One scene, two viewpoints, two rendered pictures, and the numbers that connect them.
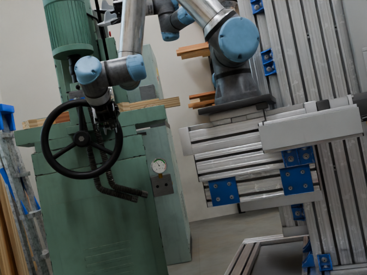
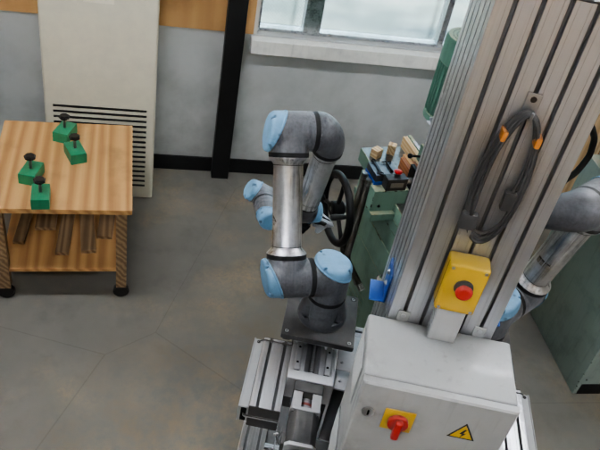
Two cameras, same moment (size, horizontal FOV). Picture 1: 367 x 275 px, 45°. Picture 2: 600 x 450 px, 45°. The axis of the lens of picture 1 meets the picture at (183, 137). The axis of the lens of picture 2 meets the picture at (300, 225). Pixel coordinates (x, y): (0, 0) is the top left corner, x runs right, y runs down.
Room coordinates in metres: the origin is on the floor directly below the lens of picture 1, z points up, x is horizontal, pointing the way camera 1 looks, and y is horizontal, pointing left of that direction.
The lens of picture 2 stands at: (0.86, -1.69, 2.40)
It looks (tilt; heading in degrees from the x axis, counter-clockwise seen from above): 38 degrees down; 74
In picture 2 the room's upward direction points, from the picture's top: 12 degrees clockwise
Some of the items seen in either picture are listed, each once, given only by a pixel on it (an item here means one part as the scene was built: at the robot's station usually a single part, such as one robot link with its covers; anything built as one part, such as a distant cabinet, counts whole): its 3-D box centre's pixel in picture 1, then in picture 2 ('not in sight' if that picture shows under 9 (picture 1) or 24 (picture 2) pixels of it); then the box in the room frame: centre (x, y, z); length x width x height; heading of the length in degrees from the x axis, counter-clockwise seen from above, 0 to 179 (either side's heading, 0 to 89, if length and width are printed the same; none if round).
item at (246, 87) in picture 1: (235, 88); (324, 303); (1.41, -0.20, 0.87); 0.15 x 0.15 x 0.10
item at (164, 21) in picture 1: (171, 25); not in sight; (1.83, -0.04, 1.23); 0.11 x 0.08 x 0.11; 32
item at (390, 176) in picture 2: (87, 94); (387, 174); (1.71, 0.34, 0.99); 0.13 x 0.11 x 0.06; 98
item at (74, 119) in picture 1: (89, 113); (382, 189); (1.71, 0.35, 0.91); 0.15 x 0.14 x 0.09; 98
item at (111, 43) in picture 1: (109, 55); not in sight; (2.13, 0.28, 1.23); 0.09 x 0.08 x 0.15; 8
